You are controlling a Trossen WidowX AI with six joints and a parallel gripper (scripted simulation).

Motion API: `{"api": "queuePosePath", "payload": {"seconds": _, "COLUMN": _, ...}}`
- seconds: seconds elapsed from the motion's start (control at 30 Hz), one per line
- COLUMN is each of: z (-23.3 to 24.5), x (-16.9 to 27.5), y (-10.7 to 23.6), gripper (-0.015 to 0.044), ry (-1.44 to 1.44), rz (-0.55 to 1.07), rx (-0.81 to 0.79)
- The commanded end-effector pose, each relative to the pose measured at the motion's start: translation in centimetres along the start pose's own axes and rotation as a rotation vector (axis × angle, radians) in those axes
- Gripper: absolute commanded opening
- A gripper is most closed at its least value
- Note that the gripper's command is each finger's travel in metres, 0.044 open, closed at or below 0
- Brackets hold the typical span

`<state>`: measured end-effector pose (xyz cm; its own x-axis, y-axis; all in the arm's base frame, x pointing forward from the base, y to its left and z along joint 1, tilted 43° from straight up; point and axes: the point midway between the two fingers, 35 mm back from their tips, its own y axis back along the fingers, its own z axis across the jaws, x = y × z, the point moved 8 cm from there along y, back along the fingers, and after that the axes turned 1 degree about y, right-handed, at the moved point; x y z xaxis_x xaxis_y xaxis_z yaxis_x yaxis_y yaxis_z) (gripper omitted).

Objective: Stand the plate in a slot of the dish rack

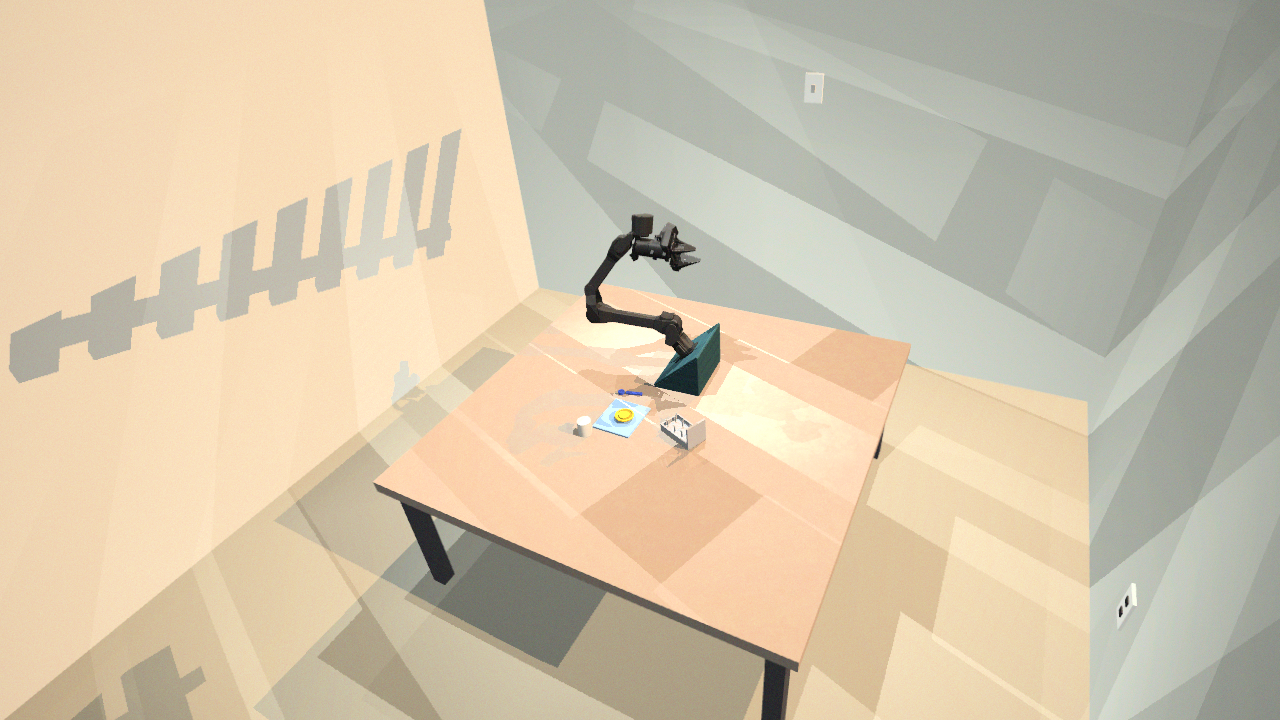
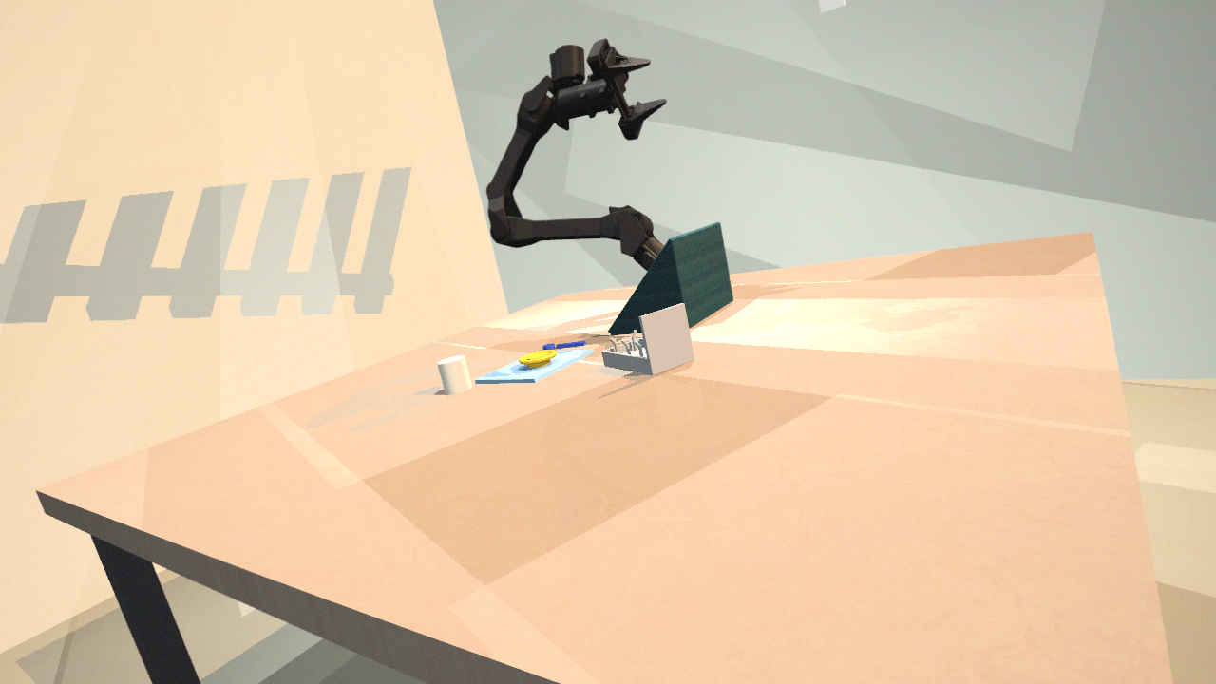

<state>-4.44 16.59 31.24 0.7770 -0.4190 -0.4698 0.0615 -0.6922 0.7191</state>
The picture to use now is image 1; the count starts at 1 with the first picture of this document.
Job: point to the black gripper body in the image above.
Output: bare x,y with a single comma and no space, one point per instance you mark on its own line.
661,249

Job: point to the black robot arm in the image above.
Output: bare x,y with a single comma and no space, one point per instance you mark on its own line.
598,312

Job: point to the white dish rack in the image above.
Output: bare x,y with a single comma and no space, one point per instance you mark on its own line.
684,432

